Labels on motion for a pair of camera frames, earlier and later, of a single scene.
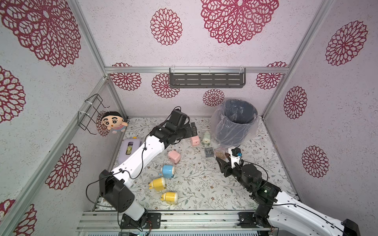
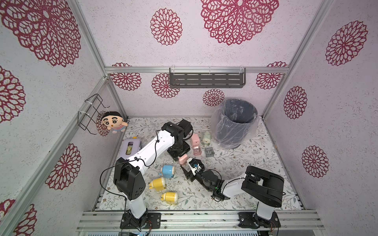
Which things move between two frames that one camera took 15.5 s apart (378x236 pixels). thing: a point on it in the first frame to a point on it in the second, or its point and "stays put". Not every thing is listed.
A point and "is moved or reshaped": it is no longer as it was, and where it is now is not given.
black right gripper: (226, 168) to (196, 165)
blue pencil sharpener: (168, 171) stays put
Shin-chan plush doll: (114, 121) stays put
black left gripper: (189, 132) to (174, 156)
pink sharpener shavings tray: (220, 153) to (197, 150)
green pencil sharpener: (206, 138) stays put
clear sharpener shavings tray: (209, 152) stays put
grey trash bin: (235, 122) stays put
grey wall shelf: (206, 77) stays put
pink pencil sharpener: (173, 156) is moved or reshaped
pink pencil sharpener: (195, 140) stays put
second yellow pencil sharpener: (170, 197) stays put
